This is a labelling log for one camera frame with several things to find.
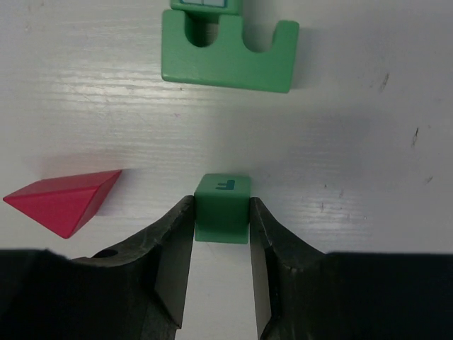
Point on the green windowed cube block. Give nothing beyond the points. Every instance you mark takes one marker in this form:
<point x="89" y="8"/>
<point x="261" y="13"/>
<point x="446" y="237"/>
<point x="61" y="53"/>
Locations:
<point x="231" y="7"/>

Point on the red triangular prism block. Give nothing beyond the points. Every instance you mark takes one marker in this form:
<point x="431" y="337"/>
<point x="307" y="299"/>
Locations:
<point x="65" y="204"/>

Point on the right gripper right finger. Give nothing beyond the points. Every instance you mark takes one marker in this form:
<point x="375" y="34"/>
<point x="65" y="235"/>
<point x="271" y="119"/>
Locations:
<point x="303" y="293"/>

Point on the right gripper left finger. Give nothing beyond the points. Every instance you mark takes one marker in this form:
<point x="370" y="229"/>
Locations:
<point x="134" y="289"/>

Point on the small green cube block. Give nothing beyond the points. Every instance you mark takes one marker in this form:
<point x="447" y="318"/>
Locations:
<point x="222" y="203"/>

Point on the green castle notched block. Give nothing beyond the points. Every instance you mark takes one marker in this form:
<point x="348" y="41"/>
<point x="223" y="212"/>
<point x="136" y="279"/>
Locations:
<point x="227" y="62"/>

